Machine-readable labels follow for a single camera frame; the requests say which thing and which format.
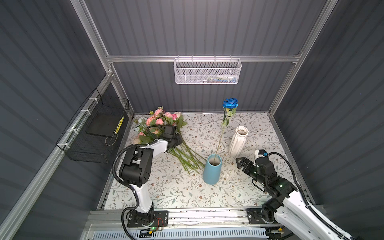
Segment white wire mesh basket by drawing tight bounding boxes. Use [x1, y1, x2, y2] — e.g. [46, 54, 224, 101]
[173, 57, 242, 85]

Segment white ribbed ceramic vase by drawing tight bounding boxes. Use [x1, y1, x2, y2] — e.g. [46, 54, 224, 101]
[229, 126, 249, 158]

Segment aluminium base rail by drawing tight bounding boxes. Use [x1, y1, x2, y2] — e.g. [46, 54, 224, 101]
[86, 206, 331, 232]

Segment blue ceramic vase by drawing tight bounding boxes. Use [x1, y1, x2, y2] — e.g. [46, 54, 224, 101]
[203, 154, 222, 185]

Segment pile of artificial flowers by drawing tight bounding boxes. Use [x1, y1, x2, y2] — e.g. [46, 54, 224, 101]
[134, 107, 204, 173]

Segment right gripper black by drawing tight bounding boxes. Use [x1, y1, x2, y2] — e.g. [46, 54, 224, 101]
[235, 156, 266, 187]

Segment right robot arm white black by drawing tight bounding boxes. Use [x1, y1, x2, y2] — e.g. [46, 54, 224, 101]
[236, 152, 362, 240]

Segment black wire basket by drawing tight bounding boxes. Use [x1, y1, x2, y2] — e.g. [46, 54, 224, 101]
[57, 90, 131, 164]

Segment blue artificial rose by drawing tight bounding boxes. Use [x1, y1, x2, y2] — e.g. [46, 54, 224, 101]
[214, 98, 239, 165]

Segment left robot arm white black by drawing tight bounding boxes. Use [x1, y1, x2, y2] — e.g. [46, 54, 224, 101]
[112, 125, 183, 214]

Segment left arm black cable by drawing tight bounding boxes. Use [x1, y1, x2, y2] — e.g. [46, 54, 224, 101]
[111, 124, 169, 240]

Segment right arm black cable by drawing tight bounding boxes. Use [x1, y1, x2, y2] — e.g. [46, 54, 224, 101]
[266, 151, 355, 240]

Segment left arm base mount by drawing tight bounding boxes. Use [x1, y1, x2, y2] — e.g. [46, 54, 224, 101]
[126, 210, 169, 228]

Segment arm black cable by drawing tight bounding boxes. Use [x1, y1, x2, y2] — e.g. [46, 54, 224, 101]
[266, 151, 355, 240]
[111, 124, 169, 240]

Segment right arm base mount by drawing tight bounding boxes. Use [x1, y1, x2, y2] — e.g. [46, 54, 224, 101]
[246, 208, 278, 225]

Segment items in white basket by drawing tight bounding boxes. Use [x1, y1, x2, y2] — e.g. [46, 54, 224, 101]
[196, 75, 238, 84]

